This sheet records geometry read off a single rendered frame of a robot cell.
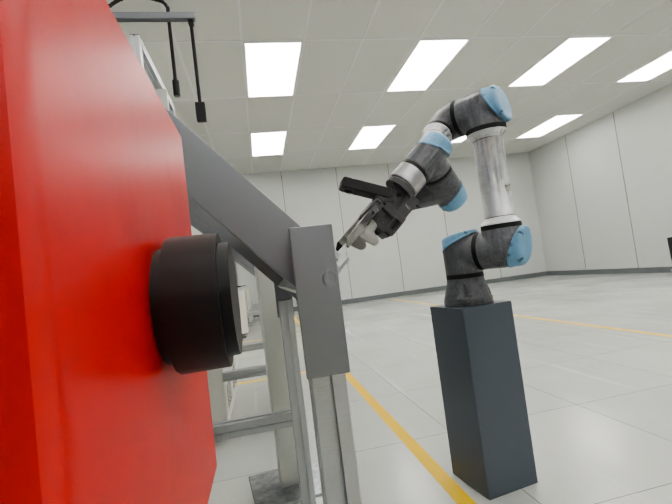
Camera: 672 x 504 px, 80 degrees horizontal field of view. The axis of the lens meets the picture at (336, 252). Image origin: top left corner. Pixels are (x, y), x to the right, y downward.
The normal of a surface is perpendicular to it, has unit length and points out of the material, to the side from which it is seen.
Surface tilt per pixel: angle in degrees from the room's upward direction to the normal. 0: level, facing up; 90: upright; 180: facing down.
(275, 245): 90
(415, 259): 90
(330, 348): 90
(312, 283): 90
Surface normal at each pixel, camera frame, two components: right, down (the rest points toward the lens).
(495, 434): 0.32, -0.09
